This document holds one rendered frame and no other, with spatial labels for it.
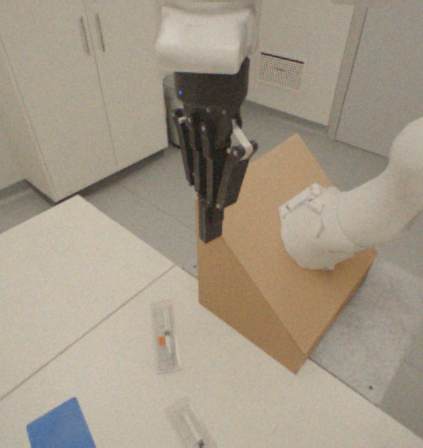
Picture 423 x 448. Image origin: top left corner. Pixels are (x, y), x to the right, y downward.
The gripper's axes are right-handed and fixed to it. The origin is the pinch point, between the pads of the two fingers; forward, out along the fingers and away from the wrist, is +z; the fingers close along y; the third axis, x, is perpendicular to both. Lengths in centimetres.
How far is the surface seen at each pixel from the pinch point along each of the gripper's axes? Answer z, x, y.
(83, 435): 44, 26, 5
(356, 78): 62, -239, 127
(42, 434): 44, 33, 10
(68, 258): 43, 12, 52
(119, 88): 51, -69, 188
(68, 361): 44, 23, 21
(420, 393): 118, -87, -30
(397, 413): 118, -72, -29
